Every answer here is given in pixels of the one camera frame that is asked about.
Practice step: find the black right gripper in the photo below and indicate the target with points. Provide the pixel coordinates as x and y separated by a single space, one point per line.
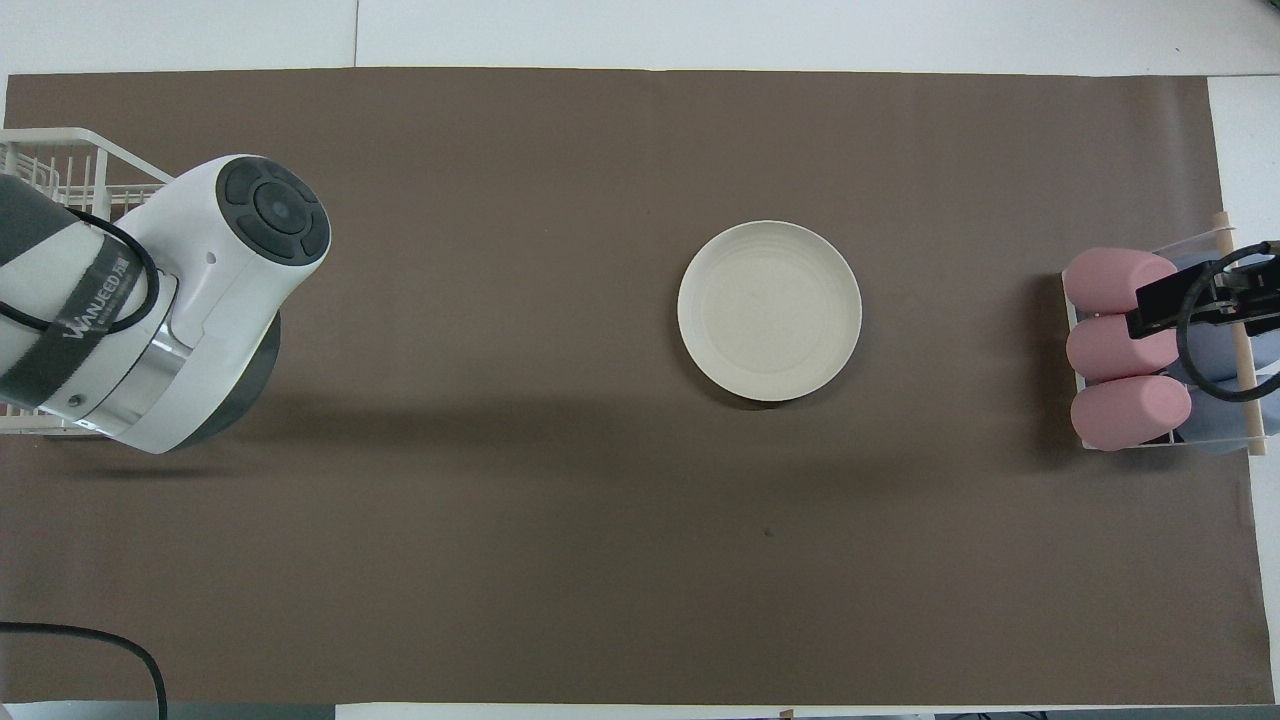
1258 290

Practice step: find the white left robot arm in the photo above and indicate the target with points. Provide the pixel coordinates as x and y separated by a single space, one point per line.
220 300

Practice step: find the cream round plate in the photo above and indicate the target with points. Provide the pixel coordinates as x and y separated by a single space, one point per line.
769 311

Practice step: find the blue plastic cup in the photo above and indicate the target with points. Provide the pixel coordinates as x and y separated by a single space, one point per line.
1215 350
1215 425

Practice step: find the pink plastic cup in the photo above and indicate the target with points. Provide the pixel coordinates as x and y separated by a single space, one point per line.
1130 413
1105 352
1100 280

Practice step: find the white cup rack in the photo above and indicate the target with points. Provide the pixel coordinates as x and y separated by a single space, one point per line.
1245 360

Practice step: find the brown table mat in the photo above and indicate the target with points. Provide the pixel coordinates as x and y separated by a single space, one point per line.
600 550

